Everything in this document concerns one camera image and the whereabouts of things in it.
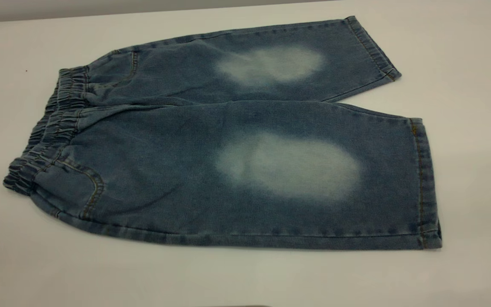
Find blue denim children's pants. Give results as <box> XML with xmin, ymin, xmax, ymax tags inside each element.
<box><xmin>3</xmin><ymin>16</ymin><xmax>443</xmax><ymax>250</ymax></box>

